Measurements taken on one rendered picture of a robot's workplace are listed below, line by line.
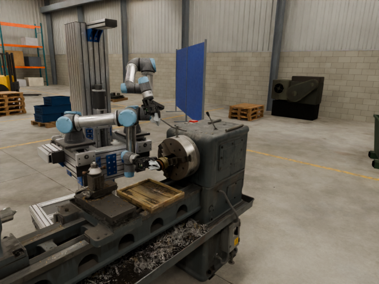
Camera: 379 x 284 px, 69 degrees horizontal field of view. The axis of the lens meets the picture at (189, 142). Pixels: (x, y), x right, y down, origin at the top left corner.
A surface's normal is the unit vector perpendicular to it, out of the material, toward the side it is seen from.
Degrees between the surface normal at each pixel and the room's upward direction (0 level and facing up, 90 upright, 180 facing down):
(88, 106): 90
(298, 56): 90
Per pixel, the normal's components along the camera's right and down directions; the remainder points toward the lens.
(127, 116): 0.21, 0.25
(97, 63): 0.67, 0.22
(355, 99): -0.63, 0.19
